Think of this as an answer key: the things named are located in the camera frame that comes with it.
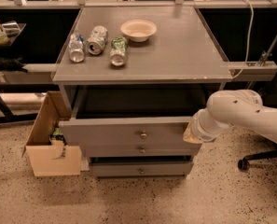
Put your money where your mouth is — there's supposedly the grey top drawer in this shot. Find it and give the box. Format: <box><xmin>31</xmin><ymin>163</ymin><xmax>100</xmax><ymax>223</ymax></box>
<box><xmin>59</xmin><ymin>87</ymin><xmax>204</xmax><ymax>149</ymax></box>

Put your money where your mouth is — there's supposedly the grey drawer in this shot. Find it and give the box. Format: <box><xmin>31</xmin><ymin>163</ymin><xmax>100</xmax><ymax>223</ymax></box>
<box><xmin>90</xmin><ymin>156</ymin><xmax>193</xmax><ymax>178</ymax></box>
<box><xmin>59</xmin><ymin>87</ymin><xmax>204</xmax><ymax>149</ymax></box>
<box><xmin>84</xmin><ymin>143</ymin><xmax>201</xmax><ymax>157</ymax></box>

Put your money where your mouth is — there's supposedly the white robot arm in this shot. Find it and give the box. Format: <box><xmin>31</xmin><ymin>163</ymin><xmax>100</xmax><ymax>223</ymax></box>
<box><xmin>183</xmin><ymin>90</ymin><xmax>277</xmax><ymax>144</ymax></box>

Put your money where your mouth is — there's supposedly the grey bottom drawer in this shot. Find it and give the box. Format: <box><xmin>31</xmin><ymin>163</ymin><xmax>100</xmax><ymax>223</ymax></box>
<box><xmin>90</xmin><ymin>156</ymin><xmax>193</xmax><ymax>178</ymax></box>

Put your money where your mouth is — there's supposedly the silver top drawer knob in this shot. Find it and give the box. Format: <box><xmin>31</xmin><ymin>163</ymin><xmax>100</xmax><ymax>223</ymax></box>
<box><xmin>140</xmin><ymin>131</ymin><xmax>147</xmax><ymax>139</ymax></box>

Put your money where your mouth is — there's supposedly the grey wooden drawer cabinet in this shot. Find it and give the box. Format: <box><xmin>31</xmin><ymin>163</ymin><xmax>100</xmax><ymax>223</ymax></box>
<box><xmin>54</xmin><ymin>7</ymin><xmax>231</xmax><ymax>167</ymax></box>

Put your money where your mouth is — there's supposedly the grey middle drawer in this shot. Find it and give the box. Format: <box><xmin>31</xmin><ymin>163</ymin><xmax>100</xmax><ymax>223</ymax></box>
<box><xmin>84</xmin><ymin>143</ymin><xmax>201</xmax><ymax>157</ymax></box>

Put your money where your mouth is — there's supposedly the black office chair base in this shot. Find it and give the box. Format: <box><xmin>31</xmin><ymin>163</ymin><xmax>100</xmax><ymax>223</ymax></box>
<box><xmin>237</xmin><ymin>149</ymin><xmax>277</xmax><ymax>171</ymax></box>

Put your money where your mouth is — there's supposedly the crushed green can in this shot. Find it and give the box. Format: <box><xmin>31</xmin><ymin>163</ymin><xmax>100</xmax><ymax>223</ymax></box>
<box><xmin>109</xmin><ymin>35</ymin><xmax>128</xmax><ymax>67</ymax></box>

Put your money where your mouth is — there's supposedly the beige paper bowl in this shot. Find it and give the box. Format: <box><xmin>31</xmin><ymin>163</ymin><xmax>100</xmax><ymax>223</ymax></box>
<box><xmin>120</xmin><ymin>20</ymin><xmax>157</xmax><ymax>43</ymax></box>

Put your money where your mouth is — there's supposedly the green can in box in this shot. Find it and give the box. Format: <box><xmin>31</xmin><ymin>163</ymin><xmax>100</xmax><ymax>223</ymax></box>
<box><xmin>49</xmin><ymin>127</ymin><xmax>65</xmax><ymax>145</ymax></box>

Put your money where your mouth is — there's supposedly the crushed white silver can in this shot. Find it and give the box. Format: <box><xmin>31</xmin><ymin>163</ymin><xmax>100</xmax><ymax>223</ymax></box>
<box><xmin>87</xmin><ymin>26</ymin><xmax>108</xmax><ymax>55</ymax></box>

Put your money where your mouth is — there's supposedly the open cardboard box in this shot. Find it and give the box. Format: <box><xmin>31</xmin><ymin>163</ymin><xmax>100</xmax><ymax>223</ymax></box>
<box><xmin>24</xmin><ymin>91</ymin><xmax>82</xmax><ymax>176</ymax></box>

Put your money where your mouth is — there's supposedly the white hanging cable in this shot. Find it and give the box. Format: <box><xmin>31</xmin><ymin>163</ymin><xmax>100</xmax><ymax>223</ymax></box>
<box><xmin>230</xmin><ymin>0</ymin><xmax>255</xmax><ymax>80</ymax></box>

